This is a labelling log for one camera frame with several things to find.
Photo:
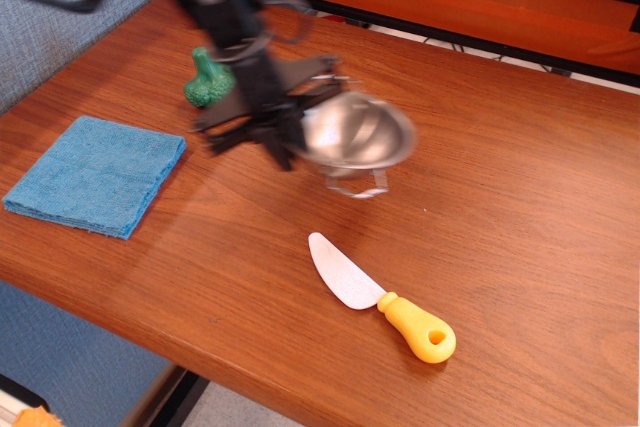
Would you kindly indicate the orange object bottom left corner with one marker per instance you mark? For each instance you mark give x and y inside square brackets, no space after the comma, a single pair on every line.
[36,417]

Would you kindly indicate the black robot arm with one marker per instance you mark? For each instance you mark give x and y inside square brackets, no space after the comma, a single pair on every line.
[236,29]

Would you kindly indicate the silver metal bowl with handles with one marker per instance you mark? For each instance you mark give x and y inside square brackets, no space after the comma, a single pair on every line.
[352,138]

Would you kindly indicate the folded blue cloth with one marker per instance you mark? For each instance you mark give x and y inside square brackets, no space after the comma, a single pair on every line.
[99,176]

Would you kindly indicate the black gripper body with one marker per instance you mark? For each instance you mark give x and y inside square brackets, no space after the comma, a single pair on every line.
[265,95]

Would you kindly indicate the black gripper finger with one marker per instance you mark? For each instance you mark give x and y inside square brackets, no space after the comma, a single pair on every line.
[283,146]

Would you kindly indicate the toy knife yellow handle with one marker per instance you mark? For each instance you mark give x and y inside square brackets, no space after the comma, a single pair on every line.
[430,338]

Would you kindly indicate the green toy broccoli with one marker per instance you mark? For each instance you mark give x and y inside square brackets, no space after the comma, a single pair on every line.
[212,80]

